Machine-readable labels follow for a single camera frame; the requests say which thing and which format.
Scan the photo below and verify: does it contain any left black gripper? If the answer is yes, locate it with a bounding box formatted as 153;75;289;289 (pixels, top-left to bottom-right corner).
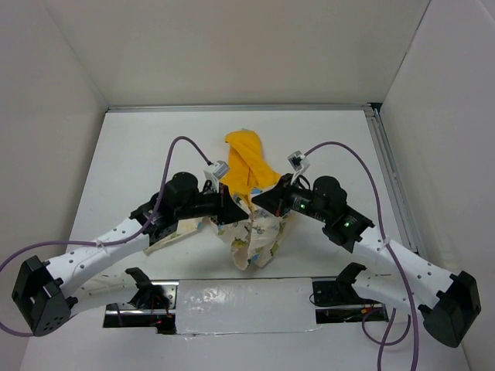
176;183;248;226

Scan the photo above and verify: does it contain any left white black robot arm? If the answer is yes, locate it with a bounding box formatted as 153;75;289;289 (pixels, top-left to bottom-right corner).
12;172;248;337

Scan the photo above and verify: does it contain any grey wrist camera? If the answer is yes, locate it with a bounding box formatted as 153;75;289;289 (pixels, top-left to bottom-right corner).
287;151;310;184
204;160;230;183

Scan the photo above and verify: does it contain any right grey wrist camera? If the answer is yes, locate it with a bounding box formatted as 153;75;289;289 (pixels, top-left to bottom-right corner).
287;151;310;184

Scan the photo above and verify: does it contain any white taped cover plate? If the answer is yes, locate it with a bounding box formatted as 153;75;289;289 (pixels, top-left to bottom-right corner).
176;277;318;335

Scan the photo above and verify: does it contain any aluminium frame rail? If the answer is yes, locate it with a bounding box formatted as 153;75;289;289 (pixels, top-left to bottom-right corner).
108;104;374;113
364;103;429;260

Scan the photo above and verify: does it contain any yellow cream dinosaur print jacket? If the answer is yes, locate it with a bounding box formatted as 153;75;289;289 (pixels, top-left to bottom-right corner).
131;129;293;271

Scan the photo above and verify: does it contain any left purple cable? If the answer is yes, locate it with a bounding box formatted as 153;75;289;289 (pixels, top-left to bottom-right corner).
0;136;212;335

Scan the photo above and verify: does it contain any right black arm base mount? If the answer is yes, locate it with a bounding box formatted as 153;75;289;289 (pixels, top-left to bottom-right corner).
309;263;388;325

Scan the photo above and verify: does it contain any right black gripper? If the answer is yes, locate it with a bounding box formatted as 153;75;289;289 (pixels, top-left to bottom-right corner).
253;172;331;223

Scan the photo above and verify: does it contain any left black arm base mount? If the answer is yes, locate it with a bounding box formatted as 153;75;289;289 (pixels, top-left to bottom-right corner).
103;267;179;335

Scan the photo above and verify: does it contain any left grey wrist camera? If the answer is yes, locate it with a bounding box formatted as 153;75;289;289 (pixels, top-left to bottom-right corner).
204;160;230;183

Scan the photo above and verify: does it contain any aluminium frame rail right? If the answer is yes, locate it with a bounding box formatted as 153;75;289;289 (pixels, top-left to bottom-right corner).
364;103;429;260

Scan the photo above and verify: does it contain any aluminium frame rail back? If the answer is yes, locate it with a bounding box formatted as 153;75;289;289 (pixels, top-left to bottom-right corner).
108;104;374;113

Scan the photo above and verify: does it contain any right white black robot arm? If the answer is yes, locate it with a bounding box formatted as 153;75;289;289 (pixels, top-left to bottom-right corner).
252;174;481;348

